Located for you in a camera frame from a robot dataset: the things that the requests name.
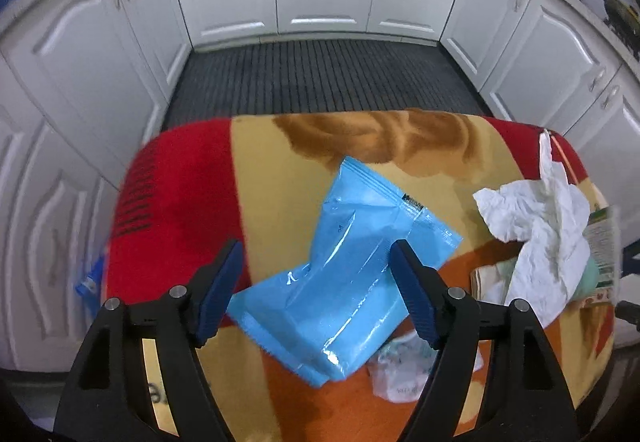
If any dark ribbed floor mat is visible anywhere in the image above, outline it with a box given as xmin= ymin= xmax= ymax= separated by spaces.
xmin=160 ymin=34 xmax=493 ymax=130

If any small white plastic wrapper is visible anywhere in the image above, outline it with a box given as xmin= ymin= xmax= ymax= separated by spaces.
xmin=367 ymin=329 xmax=483 ymax=404

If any blue plastic bag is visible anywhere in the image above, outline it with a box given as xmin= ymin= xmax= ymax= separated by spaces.
xmin=74 ymin=252 xmax=108 ymax=310

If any green and white carton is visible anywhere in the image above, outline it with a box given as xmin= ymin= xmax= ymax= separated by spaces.
xmin=582 ymin=204 xmax=623 ymax=308

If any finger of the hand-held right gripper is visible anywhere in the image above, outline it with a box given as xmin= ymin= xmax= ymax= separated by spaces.
xmin=615 ymin=299 xmax=640 ymax=329

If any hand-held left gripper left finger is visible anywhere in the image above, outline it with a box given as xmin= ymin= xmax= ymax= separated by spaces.
xmin=52 ymin=238 xmax=244 ymax=442

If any small pink and white box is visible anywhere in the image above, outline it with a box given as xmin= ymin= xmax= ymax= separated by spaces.
xmin=470 ymin=259 xmax=521 ymax=305

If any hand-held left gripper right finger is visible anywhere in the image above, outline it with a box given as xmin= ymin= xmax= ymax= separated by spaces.
xmin=389 ymin=239 xmax=581 ymax=442

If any clay pot with yellow lid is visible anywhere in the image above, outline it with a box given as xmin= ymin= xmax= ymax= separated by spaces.
xmin=600 ymin=0 xmax=640 ymax=40

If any crumpled white tissue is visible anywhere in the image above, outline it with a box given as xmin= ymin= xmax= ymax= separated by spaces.
xmin=472 ymin=129 xmax=593 ymax=328

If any rose print blanket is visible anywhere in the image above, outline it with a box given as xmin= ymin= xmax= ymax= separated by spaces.
xmin=102 ymin=107 xmax=618 ymax=442

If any blue plastic packet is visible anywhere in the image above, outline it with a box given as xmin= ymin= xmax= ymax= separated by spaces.
xmin=227 ymin=157 xmax=463 ymax=389

